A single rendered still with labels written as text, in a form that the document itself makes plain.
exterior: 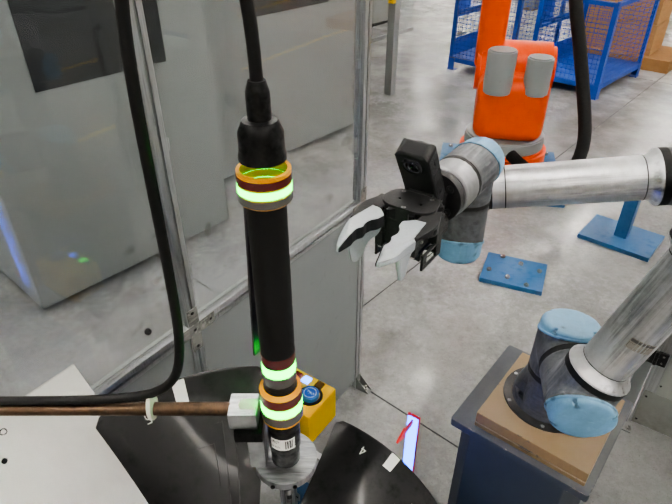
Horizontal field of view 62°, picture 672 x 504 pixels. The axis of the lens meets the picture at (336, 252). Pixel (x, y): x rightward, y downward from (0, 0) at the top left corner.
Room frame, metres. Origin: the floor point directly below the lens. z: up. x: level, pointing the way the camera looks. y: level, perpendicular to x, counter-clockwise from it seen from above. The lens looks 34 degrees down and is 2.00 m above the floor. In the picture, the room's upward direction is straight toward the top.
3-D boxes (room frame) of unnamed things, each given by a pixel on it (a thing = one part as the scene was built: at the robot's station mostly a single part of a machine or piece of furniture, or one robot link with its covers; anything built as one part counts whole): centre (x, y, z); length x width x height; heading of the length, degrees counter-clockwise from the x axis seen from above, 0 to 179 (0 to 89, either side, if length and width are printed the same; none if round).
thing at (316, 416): (0.86, 0.09, 1.02); 0.16 x 0.10 x 0.11; 55
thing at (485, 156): (0.77, -0.20, 1.64); 0.11 x 0.08 x 0.09; 145
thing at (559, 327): (0.85, -0.47, 1.21); 0.13 x 0.12 x 0.14; 170
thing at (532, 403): (0.85, -0.47, 1.09); 0.15 x 0.15 x 0.10
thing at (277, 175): (0.39, 0.06, 1.80); 0.04 x 0.04 x 0.03
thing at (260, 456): (0.39, 0.07, 1.50); 0.09 x 0.07 x 0.10; 90
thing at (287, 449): (0.39, 0.06, 1.66); 0.04 x 0.04 x 0.46
